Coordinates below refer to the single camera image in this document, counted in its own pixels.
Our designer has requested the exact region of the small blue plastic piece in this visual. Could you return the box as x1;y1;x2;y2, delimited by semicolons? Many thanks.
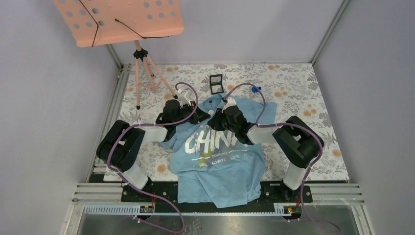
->
252;87;261;93

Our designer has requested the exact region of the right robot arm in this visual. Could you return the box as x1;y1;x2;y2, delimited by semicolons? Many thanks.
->
208;105;324;202

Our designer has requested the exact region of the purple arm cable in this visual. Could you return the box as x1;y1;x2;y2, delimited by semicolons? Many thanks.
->
106;82;199;234
222;82;341;234

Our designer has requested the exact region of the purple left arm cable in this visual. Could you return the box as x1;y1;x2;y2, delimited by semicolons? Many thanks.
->
106;82;199;234

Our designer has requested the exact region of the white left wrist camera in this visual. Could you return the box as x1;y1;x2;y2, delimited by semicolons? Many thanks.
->
176;89;193;106

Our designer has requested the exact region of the light blue printed t-shirt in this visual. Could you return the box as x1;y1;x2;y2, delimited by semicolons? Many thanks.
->
160;94;278;209

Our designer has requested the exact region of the pink music stand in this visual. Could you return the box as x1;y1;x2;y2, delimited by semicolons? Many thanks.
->
54;0;184;98

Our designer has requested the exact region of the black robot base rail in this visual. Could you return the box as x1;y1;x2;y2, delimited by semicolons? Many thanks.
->
121;178;314;212

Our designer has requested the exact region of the black square brooch box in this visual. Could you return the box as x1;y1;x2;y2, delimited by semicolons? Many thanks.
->
209;74;225;95

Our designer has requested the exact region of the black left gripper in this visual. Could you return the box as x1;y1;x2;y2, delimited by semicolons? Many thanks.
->
173;101;211;127

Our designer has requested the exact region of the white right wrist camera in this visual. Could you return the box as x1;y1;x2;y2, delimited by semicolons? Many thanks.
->
222;97;236;112

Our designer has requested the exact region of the floral patterned table mat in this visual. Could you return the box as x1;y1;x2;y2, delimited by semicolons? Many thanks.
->
108;64;349;181

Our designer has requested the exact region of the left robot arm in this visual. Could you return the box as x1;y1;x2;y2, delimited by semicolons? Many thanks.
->
96;99;210;201

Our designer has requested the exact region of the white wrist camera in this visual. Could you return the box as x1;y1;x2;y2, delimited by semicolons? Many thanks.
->
222;97;236;112
176;89;193;106

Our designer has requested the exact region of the slotted white cable duct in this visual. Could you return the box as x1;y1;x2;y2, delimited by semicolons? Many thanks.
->
84;202;302;217

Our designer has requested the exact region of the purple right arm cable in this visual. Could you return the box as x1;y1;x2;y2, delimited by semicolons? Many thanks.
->
222;82;341;234

